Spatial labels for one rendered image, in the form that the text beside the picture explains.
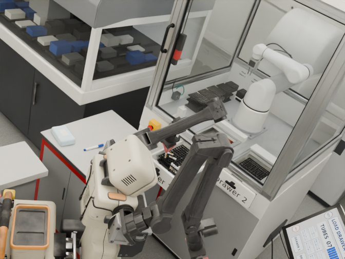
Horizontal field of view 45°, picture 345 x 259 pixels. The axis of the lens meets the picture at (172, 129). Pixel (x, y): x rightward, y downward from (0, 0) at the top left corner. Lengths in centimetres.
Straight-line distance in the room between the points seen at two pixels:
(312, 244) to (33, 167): 149
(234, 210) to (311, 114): 79
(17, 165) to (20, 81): 129
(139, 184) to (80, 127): 119
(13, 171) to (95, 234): 71
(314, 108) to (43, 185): 174
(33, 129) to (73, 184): 115
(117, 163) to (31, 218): 52
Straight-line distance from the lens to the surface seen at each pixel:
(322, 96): 209
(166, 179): 233
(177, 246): 304
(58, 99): 319
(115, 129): 280
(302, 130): 217
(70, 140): 257
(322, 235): 215
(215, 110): 185
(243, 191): 246
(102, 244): 191
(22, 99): 363
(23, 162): 244
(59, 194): 274
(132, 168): 158
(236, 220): 260
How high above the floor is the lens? 237
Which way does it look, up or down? 33 degrees down
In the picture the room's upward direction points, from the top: 19 degrees clockwise
